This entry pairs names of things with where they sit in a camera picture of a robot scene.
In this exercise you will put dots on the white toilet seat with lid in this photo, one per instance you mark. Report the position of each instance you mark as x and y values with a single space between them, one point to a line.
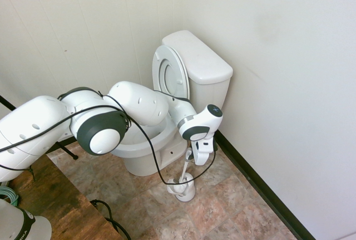
157 67

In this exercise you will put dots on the black wall baseboard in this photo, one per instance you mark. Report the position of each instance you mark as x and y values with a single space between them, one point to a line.
251 171

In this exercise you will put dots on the brown wooden table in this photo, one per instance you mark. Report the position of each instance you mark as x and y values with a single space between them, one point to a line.
69 209

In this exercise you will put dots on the white toilet bowl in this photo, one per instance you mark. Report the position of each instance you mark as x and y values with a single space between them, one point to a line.
144 164

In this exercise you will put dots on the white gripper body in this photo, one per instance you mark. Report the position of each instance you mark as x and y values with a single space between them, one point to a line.
203 155

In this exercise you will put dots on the white toilet brush holder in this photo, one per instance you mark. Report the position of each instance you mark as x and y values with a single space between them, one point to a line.
187 195

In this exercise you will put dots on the white toilet tank lid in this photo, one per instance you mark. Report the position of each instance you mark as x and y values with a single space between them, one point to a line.
200 59

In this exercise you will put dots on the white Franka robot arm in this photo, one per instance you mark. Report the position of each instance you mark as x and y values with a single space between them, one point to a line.
139 103

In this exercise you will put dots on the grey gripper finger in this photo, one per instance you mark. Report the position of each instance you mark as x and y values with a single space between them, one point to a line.
190 159
188 154

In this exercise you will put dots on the black camera tripod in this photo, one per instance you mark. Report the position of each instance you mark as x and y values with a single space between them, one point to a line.
7 103

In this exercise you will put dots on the white toilet brush grey grip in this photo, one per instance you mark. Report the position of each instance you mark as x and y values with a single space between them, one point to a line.
184 173

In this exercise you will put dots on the white toilet tank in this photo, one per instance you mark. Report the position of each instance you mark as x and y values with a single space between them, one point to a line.
208 92

